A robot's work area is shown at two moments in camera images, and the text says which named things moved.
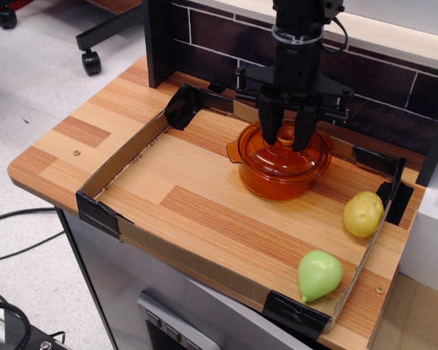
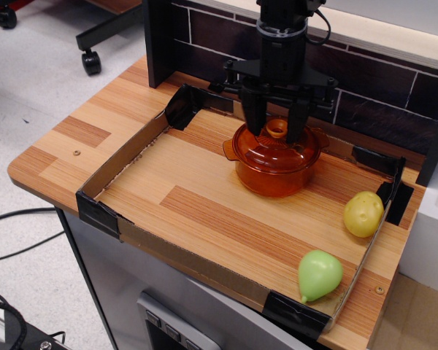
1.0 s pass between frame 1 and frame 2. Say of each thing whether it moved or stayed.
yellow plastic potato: stayed
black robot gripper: moved
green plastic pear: stayed
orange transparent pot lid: moved
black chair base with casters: stayed
